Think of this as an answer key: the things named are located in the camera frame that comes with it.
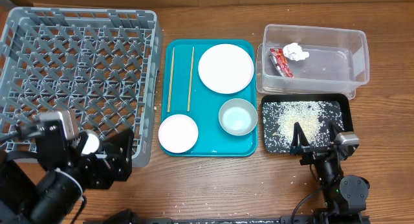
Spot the small pink plate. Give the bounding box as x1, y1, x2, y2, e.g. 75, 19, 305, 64
158, 114, 199, 153

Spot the black plastic tray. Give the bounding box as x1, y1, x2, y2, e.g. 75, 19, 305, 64
260, 93, 354, 155

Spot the clear plastic bin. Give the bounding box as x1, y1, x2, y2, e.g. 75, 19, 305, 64
256, 24, 370, 99

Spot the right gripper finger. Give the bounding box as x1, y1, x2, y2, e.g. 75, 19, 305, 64
328, 120, 344, 144
289, 122, 310, 155

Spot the grey plastic dish rack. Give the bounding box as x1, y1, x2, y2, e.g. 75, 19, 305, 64
1, 7, 163, 167

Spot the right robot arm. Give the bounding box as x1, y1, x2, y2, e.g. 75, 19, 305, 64
290, 121, 370, 223

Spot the red snack wrapper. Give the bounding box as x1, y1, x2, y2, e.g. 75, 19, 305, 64
269, 48, 294, 78

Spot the teal plastic tray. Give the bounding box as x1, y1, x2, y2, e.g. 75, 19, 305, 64
161, 39, 258, 157

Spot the large white plate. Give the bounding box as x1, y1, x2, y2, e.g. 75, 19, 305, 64
197, 44, 254, 95

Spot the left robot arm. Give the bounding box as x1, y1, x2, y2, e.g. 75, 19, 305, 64
1, 129, 134, 223

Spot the grey-green bowl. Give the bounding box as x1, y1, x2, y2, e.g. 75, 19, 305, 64
219, 98, 258, 136

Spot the crumpled white tissue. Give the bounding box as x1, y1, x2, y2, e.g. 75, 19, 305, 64
282, 43, 310, 62

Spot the pile of rice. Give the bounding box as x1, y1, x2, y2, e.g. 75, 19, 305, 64
262, 101, 343, 153

